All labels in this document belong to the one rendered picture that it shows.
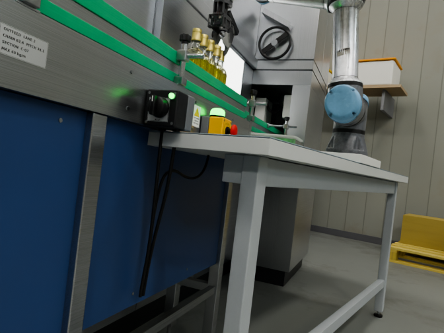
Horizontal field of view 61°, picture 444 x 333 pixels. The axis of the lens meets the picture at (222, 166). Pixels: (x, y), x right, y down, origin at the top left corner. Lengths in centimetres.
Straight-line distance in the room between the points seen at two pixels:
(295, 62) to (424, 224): 238
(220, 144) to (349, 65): 71
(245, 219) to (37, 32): 49
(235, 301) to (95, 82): 50
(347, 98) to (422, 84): 368
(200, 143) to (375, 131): 423
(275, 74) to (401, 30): 296
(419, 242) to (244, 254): 354
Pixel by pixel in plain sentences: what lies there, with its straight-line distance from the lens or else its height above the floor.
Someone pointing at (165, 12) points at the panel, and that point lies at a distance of 147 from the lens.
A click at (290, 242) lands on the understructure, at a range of 236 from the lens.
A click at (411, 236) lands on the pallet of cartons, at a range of 424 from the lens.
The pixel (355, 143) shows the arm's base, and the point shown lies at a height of 82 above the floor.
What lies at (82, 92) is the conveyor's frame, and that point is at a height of 78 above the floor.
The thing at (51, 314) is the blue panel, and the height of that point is 39.
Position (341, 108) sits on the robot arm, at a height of 92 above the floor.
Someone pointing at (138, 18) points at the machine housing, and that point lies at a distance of 138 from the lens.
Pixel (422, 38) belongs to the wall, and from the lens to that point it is 512.
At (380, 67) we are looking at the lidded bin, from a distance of 447.
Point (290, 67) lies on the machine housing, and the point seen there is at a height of 135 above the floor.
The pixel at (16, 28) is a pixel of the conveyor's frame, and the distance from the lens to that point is 62.
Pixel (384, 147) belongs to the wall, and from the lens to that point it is 489.
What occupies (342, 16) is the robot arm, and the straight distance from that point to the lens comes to 142.
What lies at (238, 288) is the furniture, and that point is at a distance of 80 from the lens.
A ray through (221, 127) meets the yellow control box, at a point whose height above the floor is 79.
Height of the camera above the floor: 68
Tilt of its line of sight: level
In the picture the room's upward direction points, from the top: 7 degrees clockwise
